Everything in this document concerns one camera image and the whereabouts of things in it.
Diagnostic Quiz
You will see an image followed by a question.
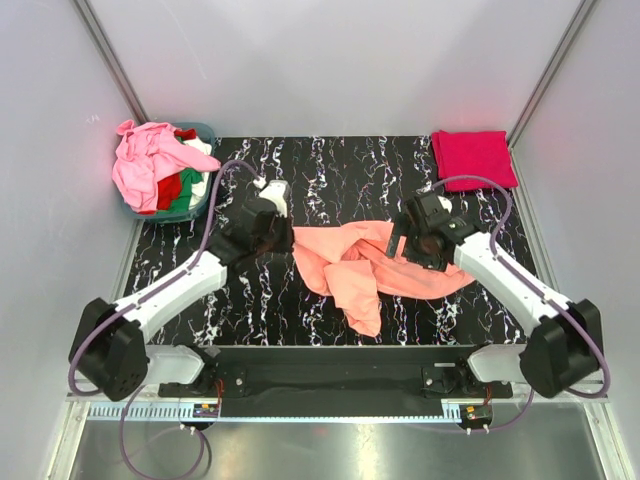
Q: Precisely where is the salmon orange t-shirt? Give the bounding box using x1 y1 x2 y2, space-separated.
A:
293 221 474 337

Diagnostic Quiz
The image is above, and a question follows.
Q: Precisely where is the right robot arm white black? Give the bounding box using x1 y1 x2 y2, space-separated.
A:
386 192 604 398

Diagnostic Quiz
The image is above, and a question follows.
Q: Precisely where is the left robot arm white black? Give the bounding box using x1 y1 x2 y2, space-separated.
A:
69 188 293 401

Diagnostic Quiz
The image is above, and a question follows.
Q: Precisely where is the white garment in basket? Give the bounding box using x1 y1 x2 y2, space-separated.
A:
184 137 212 209

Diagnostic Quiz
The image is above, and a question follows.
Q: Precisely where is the green garment in basket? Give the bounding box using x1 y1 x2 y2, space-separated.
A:
169 168 208 213

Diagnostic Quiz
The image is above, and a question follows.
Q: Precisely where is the folded magenta t-shirt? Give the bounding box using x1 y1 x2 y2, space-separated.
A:
431 130 518 189

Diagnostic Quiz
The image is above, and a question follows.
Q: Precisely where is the teal laundry basket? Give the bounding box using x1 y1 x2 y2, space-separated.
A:
112 120 221 224

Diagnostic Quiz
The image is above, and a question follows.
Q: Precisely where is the light pink t-shirt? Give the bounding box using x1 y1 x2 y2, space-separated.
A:
112 120 221 214

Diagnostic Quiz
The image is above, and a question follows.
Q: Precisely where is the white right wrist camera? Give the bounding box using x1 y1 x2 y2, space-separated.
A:
437 196 453 213

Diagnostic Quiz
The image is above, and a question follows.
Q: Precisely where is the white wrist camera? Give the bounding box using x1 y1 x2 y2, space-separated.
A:
437 196 453 213
253 177 291 218

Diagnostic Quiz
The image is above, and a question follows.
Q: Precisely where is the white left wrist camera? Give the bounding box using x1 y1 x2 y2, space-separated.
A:
253 177 291 218

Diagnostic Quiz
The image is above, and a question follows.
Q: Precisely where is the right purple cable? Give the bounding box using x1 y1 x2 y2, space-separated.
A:
429 174 612 399

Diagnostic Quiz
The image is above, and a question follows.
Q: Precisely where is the purple cable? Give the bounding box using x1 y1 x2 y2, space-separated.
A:
429 174 612 399
68 160 266 479

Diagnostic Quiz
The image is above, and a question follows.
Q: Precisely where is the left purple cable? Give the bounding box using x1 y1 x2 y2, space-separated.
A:
68 160 266 479

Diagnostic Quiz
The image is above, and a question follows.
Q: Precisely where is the aluminium frame rail front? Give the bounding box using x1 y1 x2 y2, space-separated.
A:
64 389 614 426

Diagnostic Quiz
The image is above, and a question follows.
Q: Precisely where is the right corner aluminium post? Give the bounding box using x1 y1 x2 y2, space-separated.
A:
507 0 600 149

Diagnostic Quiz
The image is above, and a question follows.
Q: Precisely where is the corner aluminium post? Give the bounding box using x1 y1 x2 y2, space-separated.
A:
507 0 600 149
71 0 149 123

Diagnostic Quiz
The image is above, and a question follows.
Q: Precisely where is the left corner aluminium post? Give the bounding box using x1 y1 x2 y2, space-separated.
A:
71 0 149 123

